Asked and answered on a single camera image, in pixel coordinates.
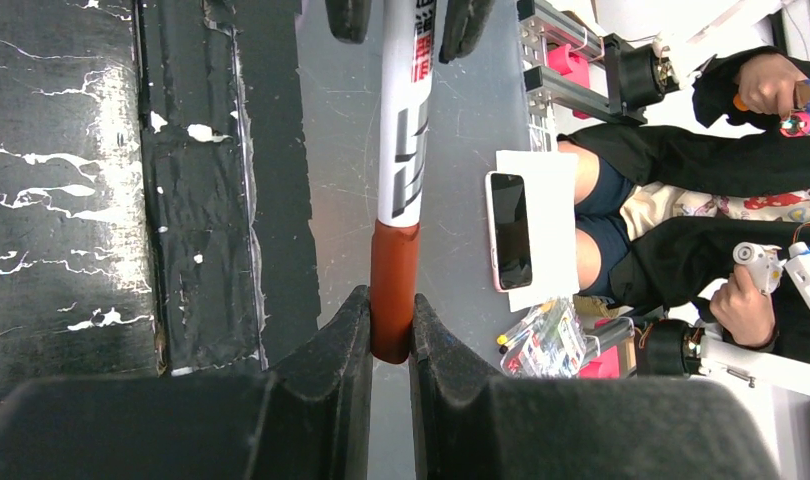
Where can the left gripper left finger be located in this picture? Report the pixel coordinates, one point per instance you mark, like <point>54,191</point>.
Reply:
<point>307,417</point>

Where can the aluminium frame rail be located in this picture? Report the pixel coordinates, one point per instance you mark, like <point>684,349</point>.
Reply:
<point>567,64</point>

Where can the brown marker cap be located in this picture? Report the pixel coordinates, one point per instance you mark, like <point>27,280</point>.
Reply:
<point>393,276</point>

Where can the clear bag of pens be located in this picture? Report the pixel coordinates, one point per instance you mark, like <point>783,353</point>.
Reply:
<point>548,342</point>

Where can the white paper sheet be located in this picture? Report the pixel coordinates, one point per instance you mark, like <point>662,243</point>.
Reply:
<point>549,182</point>

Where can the pink cased smartphone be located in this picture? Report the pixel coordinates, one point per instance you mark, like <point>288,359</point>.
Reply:
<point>507,216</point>

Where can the seated operator in black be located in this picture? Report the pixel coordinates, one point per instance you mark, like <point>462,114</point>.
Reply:
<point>660,209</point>

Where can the white marker pen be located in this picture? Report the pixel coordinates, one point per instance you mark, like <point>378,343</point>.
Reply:
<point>407,74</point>

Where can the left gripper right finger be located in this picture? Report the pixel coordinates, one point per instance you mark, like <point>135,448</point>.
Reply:
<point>472,422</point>

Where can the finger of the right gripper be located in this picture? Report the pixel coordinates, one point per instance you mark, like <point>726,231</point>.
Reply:
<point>348,20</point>
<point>464,24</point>

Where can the operator right hand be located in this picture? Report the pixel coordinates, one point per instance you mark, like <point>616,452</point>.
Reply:
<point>743,311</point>

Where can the operator left hand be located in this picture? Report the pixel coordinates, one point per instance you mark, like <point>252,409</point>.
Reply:
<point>766,84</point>

